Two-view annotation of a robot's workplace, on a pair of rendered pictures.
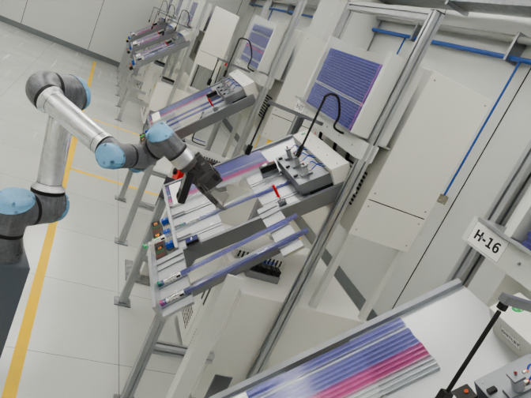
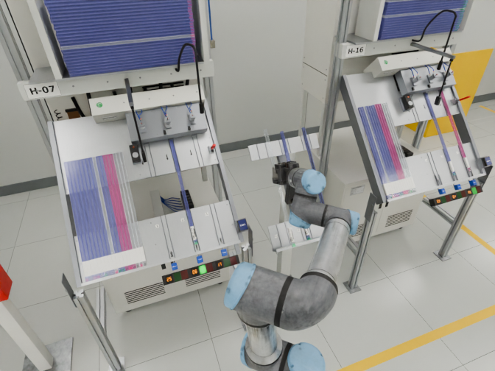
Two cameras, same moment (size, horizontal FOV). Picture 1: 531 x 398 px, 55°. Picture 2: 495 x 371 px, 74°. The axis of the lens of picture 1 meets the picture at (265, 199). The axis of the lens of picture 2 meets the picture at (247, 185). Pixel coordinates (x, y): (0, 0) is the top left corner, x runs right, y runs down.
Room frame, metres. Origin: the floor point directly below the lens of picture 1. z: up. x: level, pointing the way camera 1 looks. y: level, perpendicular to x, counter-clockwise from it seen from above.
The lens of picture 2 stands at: (1.67, 1.26, 1.80)
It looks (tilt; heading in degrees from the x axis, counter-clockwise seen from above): 37 degrees down; 274
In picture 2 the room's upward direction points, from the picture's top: 1 degrees counter-clockwise
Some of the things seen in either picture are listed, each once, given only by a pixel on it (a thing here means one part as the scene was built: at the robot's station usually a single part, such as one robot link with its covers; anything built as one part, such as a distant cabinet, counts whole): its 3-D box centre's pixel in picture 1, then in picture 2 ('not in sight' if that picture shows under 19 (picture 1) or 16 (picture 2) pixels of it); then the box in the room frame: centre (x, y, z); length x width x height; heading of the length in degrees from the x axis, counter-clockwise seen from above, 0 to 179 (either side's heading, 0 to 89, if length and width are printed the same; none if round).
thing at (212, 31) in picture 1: (187, 61); not in sight; (6.65, 1.66, 0.95); 1.36 x 0.82 x 1.90; 113
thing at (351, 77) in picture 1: (351, 91); (128, 30); (2.24, -0.14, 1.52); 0.51 x 0.13 x 0.27; 23
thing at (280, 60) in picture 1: (246, 129); not in sight; (3.68, 0.34, 0.95); 1.33 x 0.82 x 1.90; 113
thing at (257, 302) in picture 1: (259, 318); (161, 232); (2.35, -0.23, 0.31); 0.70 x 0.65 x 0.62; 23
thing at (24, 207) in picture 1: (13, 210); (303, 368); (1.55, 0.76, 0.72); 0.13 x 0.12 x 0.14; 160
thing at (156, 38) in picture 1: (176, 47); not in sight; (7.98, 2.24, 0.95); 1.37 x 0.82 x 1.90; 113
